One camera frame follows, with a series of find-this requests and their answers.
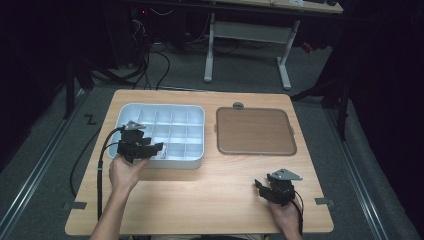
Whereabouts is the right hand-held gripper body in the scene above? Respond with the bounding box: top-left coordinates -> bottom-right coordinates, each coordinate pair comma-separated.
265,167 -> 304,207

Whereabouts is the metal floor rail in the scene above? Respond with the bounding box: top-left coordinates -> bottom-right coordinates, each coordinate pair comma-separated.
0,89 -> 88,236
323,107 -> 390,240

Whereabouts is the person's left hand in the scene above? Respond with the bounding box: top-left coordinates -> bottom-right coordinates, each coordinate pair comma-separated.
108,154 -> 151,196

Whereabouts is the hand-held gripper cable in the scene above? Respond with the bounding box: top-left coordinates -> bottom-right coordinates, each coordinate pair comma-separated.
96,125 -> 126,222
292,189 -> 306,237

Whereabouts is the dark metal stand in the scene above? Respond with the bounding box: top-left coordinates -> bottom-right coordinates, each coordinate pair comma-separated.
289,75 -> 355,142
62,59 -> 96,120

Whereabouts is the white divided storage box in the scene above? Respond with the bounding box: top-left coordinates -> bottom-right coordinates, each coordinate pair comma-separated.
107,102 -> 206,170

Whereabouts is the left hand-held gripper cable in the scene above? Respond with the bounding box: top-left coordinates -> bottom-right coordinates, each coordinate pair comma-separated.
96,125 -> 126,222

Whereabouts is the bundle of black cables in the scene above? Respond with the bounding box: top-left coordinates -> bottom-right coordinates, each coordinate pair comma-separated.
130,18 -> 172,91

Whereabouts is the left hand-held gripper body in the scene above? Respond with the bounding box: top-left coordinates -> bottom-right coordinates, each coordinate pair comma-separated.
116,120 -> 155,165

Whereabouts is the black floor cable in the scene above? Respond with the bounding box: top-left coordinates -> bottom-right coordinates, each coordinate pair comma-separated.
68,128 -> 102,198

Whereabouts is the right hand-held gripper cable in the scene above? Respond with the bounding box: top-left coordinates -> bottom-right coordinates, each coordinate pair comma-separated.
292,189 -> 306,237

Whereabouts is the brown wooden box lid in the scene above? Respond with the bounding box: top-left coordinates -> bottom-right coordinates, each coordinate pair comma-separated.
215,106 -> 298,157

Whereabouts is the person's right hand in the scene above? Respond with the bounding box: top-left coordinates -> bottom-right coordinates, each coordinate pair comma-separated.
267,199 -> 304,240

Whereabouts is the dark computer case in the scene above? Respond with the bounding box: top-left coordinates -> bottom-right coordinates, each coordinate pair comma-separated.
102,5 -> 150,70

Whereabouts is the desk with white legs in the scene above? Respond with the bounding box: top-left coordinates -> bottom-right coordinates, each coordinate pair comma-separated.
126,0 -> 345,91

